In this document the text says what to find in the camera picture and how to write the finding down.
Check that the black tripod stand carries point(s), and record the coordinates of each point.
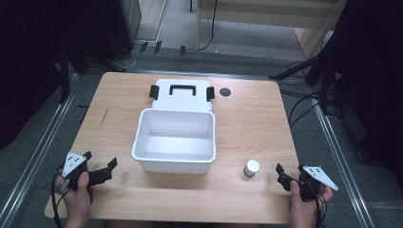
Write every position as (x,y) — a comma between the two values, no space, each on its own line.
(316,68)

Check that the light wooden desk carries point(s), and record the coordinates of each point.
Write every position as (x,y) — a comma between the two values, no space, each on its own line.
(253,19)

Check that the person's left hand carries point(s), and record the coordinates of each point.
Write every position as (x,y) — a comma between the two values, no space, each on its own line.
(77,199)

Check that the dark round table grommet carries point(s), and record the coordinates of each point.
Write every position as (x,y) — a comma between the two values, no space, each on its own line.
(225,92)

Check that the dark cabinet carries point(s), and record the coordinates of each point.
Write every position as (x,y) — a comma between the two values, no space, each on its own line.
(120,25)

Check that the metal floor rail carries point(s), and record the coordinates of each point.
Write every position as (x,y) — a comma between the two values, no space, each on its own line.
(34,155)
(342,164)

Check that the black tape strip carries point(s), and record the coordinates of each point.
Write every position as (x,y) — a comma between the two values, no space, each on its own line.
(143,47)
(182,49)
(157,47)

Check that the black metal stand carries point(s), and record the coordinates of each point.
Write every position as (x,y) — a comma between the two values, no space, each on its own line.
(65,76)

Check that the small jar with white cap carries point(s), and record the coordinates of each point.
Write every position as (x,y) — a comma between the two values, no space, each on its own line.
(252,167)

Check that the person's right hand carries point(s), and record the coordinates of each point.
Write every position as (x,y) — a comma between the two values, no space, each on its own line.
(302,209)

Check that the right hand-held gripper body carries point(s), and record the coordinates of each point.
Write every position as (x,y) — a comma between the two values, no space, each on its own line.
(312,183)

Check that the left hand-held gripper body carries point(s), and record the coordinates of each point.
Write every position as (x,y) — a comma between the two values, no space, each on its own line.
(76,169)

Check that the white plastic storage box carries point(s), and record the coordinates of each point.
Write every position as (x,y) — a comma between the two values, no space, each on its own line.
(174,139)

